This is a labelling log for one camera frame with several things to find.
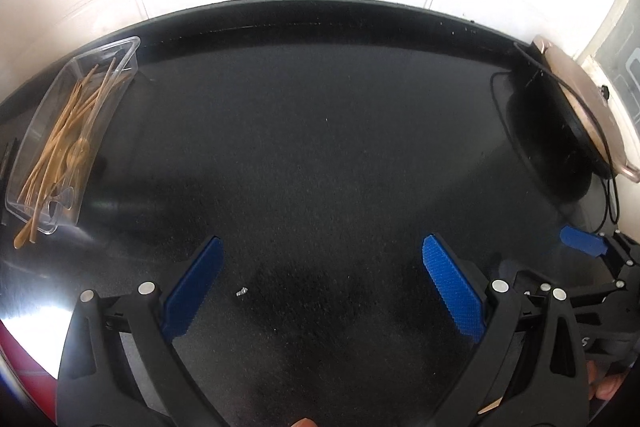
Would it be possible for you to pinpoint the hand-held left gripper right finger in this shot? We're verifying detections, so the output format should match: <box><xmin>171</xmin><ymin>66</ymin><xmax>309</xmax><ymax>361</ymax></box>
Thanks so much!
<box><xmin>421</xmin><ymin>233</ymin><xmax>600</xmax><ymax>427</ymax></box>

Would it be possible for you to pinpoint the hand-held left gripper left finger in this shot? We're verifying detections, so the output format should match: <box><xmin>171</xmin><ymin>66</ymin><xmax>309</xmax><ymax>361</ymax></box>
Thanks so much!
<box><xmin>56</xmin><ymin>234</ymin><xmax>224</xmax><ymax>427</ymax></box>

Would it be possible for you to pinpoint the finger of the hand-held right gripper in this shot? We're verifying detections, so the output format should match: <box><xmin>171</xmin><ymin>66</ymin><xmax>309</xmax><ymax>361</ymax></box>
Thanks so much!
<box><xmin>559</xmin><ymin>225</ymin><xmax>640</xmax><ymax>289</ymax></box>
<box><xmin>569</xmin><ymin>278</ymin><xmax>631</xmax><ymax>311</ymax></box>

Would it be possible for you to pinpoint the pile of wooden chopsticks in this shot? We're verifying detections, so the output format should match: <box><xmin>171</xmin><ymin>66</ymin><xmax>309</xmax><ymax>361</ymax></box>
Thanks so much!
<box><xmin>14</xmin><ymin>57</ymin><xmax>132</xmax><ymax>250</ymax></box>

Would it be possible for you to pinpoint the clear plastic container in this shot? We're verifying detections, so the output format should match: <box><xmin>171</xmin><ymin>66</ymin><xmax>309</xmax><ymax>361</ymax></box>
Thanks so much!
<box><xmin>4</xmin><ymin>36</ymin><xmax>142</xmax><ymax>236</ymax></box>

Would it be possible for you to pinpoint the person's right hand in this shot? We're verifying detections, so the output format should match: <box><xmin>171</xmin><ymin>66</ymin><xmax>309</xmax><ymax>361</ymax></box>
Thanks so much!
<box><xmin>587</xmin><ymin>359</ymin><xmax>626</xmax><ymax>403</ymax></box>

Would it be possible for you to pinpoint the round black and copper device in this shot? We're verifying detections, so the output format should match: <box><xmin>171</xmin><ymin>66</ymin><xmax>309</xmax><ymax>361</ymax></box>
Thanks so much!
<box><xmin>502</xmin><ymin>34</ymin><xmax>640</xmax><ymax>208</ymax></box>

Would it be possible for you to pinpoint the translucent plastic storage box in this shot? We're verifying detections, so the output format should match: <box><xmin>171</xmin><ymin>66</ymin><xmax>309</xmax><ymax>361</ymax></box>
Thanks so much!
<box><xmin>582</xmin><ymin>0</ymin><xmax>640</xmax><ymax>128</ymax></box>

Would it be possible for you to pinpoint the black power cable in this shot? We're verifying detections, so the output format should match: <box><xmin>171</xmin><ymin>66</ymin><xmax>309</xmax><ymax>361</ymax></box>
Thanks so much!
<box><xmin>490</xmin><ymin>42</ymin><xmax>621</xmax><ymax>224</ymax></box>

